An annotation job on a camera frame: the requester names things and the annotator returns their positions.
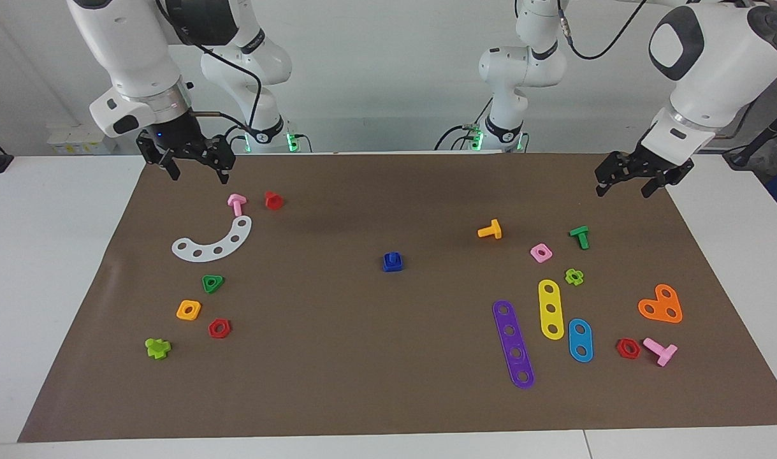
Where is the white curved five-hole plate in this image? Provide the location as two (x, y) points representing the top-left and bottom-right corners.
(171, 215), (253, 263)

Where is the white power strip box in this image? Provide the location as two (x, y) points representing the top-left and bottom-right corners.
(47, 123), (118, 156)

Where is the black stand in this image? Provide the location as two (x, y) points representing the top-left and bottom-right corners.
(723, 102), (777, 170)

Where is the orange angled three-hole plate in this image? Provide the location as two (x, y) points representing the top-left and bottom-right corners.
(637, 284), (683, 324)

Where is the yellow three-hole plate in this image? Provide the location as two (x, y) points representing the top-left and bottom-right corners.
(538, 279), (565, 340)

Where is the blue two-hole plate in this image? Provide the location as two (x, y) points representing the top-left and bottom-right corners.
(568, 318), (594, 363)

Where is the purple four-hole plate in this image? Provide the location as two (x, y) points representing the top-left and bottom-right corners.
(492, 300), (535, 390)

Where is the brown table mat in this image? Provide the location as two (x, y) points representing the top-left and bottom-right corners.
(17, 152), (777, 443)

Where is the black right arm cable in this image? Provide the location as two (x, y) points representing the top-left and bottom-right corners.
(156, 0), (263, 154)

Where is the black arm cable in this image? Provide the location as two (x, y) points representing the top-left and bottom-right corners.
(556, 0), (759, 138)
(156, 0), (263, 154)

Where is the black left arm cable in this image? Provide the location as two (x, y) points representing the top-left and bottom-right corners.
(556, 0), (759, 138)

